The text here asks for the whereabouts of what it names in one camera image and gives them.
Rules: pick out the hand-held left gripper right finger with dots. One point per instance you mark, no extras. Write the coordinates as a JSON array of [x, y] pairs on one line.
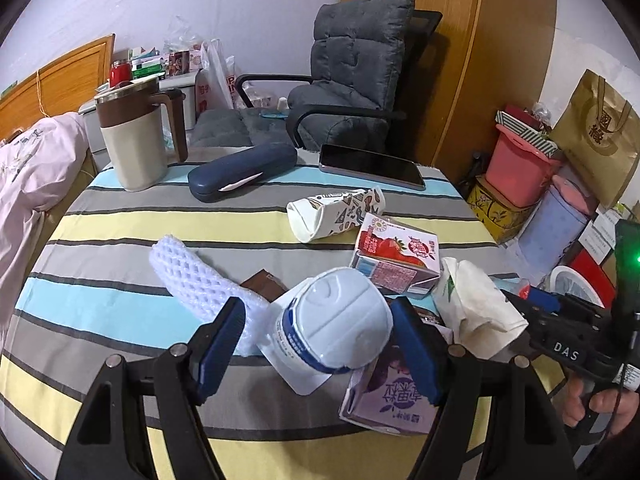
[[417, 350]]

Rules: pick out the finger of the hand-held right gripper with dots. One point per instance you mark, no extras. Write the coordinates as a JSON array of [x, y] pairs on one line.
[[565, 352], [545, 300]]

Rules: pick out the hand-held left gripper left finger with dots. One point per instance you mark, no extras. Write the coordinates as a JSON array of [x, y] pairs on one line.
[[222, 345]]

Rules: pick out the white trash can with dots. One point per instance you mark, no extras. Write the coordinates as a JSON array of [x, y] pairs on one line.
[[575, 280]]

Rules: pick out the purple milk carton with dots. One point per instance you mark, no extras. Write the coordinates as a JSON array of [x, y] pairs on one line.
[[390, 410]]

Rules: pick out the crushed white paper cup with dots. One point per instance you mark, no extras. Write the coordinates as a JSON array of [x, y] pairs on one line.
[[475, 305]]

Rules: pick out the white blue yogurt cup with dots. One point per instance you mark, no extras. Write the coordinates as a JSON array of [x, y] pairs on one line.
[[340, 320]]

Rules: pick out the strawberry milk carton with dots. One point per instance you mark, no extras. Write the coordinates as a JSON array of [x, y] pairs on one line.
[[395, 255]]

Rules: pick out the patterned paper cup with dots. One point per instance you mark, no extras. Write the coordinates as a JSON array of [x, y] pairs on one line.
[[330, 212]]

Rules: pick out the person's right hand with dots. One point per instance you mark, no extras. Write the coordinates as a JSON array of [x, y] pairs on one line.
[[625, 410]]

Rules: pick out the red box gold print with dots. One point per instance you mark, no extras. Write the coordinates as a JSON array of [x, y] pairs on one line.
[[592, 265]]

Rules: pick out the light blue cylindrical container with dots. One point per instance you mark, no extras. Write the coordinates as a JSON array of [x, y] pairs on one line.
[[545, 235]]

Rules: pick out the brown wrapper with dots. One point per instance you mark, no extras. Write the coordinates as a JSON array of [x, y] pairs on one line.
[[262, 285]]

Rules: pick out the white foam net sleeve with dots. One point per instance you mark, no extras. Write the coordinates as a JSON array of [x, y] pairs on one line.
[[195, 275]]

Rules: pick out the white flat box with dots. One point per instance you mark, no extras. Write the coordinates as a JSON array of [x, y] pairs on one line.
[[600, 235]]

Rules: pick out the yellow patterned box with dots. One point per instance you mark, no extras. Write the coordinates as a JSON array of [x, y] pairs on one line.
[[495, 210]]

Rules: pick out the pink round lid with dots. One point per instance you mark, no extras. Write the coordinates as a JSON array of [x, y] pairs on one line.
[[575, 195]]

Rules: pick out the pink plastic bin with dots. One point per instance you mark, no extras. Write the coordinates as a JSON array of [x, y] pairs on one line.
[[515, 170]]

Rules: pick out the gold paper bag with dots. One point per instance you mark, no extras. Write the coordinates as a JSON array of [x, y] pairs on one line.
[[595, 150]]

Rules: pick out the striped tablecloth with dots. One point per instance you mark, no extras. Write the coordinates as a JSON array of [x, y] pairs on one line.
[[125, 220]]

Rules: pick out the striped flat gift box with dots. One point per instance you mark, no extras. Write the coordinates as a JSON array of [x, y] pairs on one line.
[[520, 132]]

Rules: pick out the dark blue glasses case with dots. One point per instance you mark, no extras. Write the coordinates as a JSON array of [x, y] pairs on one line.
[[240, 170]]

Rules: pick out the black smartphone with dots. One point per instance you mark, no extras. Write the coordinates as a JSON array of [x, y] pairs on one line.
[[370, 165]]

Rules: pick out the beige brown thermos mug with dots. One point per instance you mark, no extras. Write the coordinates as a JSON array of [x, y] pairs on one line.
[[135, 150]]

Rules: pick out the small white cup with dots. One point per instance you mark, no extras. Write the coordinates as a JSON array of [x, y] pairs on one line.
[[283, 103]]

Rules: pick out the wooden wardrobe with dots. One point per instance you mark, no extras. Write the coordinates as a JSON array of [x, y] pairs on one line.
[[475, 60]]

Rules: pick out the pink blanket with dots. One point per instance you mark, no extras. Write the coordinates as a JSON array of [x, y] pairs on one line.
[[30, 170]]

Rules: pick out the white red plastic bag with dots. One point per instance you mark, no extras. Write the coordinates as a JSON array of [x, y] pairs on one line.
[[215, 80]]

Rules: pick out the black office chair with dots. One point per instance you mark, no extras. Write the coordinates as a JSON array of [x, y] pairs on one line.
[[265, 79]]

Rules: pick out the stack of green white boxes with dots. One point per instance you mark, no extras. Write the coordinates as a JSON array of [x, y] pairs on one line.
[[147, 67]]

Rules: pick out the red jar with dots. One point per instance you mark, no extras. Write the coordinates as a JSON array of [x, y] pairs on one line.
[[120, 75]]

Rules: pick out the grey cushioned armchair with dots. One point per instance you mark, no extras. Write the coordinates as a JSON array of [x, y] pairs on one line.
[[350, 60]]

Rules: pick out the wooden headboard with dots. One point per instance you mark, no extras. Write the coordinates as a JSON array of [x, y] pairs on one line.
[[65, 75]]

